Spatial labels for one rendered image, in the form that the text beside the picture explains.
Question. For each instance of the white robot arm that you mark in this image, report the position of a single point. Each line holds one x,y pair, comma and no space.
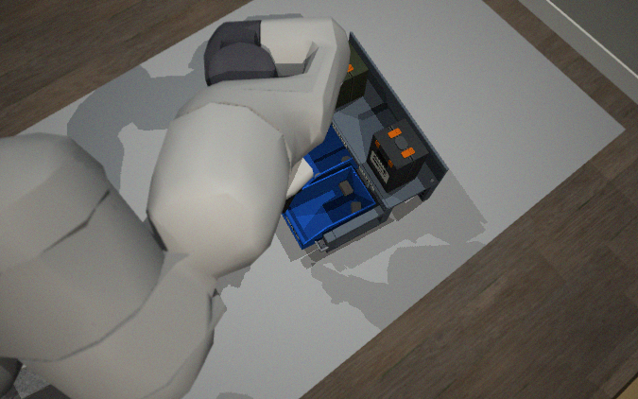
96,302

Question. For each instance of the grey shelf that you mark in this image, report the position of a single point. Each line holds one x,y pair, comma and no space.
355,123

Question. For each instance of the olive green case with orange latches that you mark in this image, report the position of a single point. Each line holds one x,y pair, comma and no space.
354,84

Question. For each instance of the blue bin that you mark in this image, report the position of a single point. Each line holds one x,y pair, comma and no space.
326,157
321,206

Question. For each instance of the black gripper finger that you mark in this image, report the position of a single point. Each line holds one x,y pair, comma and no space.
288,201

